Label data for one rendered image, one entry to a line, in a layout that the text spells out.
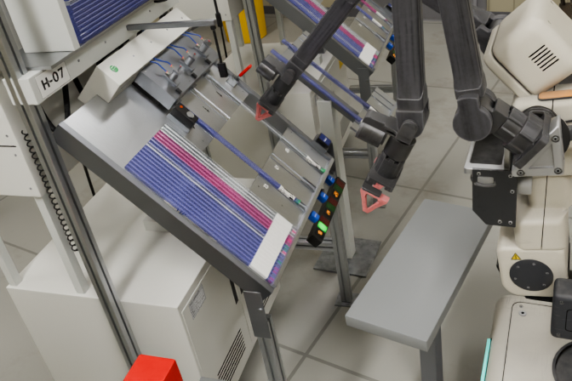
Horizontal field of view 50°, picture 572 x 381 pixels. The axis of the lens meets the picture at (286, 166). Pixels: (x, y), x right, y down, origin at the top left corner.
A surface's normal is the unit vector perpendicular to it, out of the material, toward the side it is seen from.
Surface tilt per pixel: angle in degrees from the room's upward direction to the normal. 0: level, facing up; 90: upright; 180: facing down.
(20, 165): 90
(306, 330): 0
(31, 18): 90
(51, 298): 90
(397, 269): 0
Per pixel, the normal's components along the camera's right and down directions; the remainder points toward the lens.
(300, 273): -0.16, -0.85
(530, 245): -0.37, 0.53
